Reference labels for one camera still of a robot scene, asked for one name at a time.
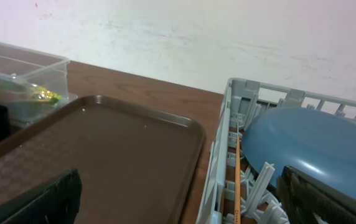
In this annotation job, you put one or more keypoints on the clear plastic bin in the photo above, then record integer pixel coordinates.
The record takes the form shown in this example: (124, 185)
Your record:
(47, 70)

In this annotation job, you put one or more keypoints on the dark brown serving tray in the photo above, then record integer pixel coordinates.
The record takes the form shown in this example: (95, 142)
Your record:
(136, 163)

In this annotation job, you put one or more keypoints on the grey dishwasher rack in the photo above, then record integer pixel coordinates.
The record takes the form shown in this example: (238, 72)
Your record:
(243, 101)

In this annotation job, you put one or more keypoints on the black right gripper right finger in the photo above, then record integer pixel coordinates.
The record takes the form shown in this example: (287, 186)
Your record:
(308, 200)

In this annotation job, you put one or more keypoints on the yellow green snack wrapper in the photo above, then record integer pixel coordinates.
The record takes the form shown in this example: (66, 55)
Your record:
(12, 91)

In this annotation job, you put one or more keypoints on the wooden chopstick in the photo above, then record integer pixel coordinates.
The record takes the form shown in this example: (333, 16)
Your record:
(237, 210)
(222, 200)

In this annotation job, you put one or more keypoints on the dark blue plate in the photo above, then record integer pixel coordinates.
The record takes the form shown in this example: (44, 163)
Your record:
(317, 143)

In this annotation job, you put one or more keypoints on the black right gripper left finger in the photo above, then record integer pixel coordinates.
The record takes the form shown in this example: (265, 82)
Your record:
(56, 200)

